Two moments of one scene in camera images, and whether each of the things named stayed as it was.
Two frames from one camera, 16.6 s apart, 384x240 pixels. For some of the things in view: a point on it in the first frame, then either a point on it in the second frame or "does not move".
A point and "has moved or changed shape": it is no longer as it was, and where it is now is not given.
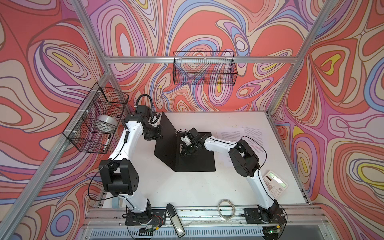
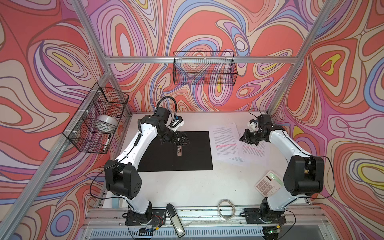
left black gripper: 158,134 -> 175,139
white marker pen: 106,145 does not move
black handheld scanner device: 175,220 does not move
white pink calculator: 275,185 does not move
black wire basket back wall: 204,68 does not move
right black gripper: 186,151 -> 245,137
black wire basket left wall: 92,128 does not move
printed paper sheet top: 235,135 has moved or changed shape
